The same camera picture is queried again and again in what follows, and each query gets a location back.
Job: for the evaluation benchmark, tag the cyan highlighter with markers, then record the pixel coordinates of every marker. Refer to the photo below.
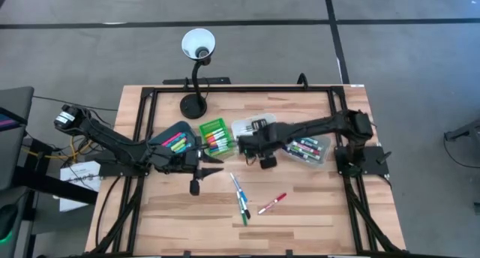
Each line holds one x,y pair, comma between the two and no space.
184,148
182,137

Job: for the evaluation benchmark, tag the black computer mouse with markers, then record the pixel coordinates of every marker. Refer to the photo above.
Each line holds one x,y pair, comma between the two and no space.
7,220

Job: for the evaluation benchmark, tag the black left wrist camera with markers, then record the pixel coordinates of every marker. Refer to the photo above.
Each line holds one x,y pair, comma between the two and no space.
194,188

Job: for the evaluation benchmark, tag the dark capped thin marker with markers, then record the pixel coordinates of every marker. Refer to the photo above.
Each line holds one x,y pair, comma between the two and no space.
247,213

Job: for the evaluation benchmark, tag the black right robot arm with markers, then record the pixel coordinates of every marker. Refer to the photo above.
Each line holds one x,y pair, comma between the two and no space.
318,125

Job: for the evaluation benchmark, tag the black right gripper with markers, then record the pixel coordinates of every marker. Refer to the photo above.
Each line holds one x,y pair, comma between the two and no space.
262,141

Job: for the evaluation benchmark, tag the black stand beam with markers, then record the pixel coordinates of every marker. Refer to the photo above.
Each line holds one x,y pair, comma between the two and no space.
56,185

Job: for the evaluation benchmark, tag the pink highlighter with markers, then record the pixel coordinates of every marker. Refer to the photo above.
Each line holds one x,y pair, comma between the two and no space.
171,139

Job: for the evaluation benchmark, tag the black flat bar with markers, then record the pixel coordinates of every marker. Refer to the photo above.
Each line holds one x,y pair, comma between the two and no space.
213,80

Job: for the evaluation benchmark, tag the white paper sheet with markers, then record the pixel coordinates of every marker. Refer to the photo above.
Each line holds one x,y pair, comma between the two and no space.
80,171

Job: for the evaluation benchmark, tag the black arched hook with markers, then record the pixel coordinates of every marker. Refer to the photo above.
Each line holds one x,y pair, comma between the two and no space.
302,75

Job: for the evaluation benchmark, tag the red thin marker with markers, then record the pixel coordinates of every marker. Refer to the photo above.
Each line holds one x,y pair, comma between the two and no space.
279,197

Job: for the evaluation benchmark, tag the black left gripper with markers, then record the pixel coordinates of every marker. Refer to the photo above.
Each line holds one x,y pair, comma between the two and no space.
176,162

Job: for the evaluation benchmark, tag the dark teal plastic bin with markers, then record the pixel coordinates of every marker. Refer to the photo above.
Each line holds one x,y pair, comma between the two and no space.
174,127

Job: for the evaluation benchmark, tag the white plastic bin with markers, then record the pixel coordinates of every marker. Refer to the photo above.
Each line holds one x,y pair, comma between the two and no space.
238,123

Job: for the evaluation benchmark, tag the black frame clamp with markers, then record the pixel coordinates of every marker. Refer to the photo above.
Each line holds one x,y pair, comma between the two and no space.
186,254

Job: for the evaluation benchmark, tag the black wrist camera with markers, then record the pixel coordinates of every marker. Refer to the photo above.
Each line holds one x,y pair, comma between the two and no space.
268,162
194,188

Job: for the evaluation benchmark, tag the clear grey plastic bin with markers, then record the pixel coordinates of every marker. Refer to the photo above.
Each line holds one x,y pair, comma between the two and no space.
324,153

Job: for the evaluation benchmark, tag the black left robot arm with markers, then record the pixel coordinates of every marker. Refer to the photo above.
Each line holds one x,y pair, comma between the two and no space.
108,138

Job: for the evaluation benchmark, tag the teal dry-erase marker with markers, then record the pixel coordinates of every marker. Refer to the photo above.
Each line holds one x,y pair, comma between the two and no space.
313,141

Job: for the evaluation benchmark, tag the dark laptop screen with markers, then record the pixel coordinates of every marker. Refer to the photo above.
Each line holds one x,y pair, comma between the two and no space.
9,121

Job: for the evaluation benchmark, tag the green plastic mesh basket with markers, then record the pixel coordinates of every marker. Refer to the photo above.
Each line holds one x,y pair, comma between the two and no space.
204,121

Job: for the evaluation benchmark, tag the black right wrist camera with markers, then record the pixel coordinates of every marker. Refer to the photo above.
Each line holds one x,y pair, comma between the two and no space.
268,162

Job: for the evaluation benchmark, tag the dark green dry-erase marker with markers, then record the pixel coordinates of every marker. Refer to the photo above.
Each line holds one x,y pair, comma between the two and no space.
315,147

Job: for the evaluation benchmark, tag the red dry-erase marker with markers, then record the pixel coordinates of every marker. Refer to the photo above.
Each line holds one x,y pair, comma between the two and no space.
300,146

